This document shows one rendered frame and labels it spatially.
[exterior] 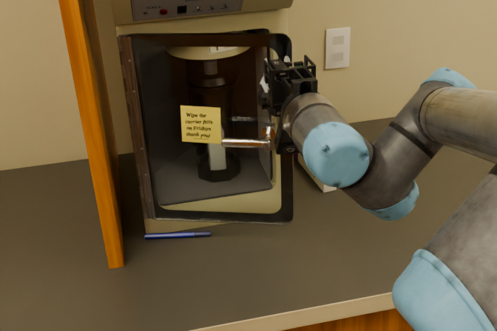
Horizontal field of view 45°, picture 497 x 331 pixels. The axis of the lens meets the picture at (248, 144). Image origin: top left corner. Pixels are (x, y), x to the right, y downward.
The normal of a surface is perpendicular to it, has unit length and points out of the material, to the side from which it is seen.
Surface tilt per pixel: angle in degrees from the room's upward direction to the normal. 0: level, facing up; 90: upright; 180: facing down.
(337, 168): 90
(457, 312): 51
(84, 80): 90
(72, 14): 90
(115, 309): 0
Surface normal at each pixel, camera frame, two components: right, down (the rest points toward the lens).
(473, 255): -0.65, -0.47
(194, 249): -0.04, -0.88
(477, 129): -1.00, -0.04
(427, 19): 0.22, 0.44
